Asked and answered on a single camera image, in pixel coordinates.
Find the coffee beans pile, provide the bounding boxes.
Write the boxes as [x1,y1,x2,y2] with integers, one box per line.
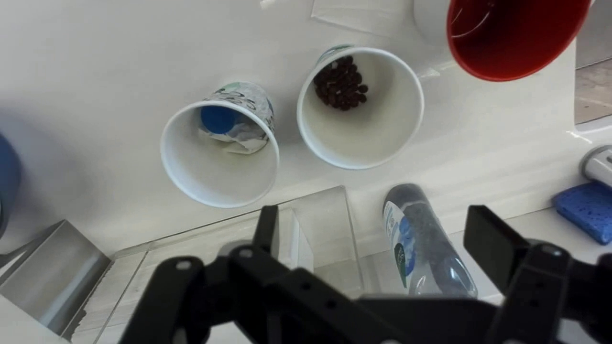
[312,53,371,113]

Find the paper cup holding blue lid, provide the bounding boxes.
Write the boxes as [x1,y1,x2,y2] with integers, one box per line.
[159,80,283,210]

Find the clear water bottle green cap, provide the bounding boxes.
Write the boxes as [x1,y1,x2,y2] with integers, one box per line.
[381,181,480,300]

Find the blue sponge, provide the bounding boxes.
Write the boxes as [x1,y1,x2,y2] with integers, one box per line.
[551,179,612,246]

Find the blue plate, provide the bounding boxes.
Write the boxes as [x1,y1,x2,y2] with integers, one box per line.
[0,132,25,237]

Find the white mug with red inside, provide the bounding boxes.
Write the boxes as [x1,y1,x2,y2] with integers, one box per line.
[411,0,595,84]

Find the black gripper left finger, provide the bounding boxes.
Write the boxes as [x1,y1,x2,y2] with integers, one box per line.
[120,204,409,344]

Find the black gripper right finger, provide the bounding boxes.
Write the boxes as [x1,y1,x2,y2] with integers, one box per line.
[463,204,612,344]

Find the paper cup holding coffee beans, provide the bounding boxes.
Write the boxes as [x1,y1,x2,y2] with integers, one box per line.
[295,44,426,172]

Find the blue lid with crumpled wrapper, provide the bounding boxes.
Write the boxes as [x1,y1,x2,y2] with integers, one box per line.
[197,101,272,157]

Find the thin white paper sheet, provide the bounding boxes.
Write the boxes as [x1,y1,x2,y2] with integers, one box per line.
[310,0,423,36]

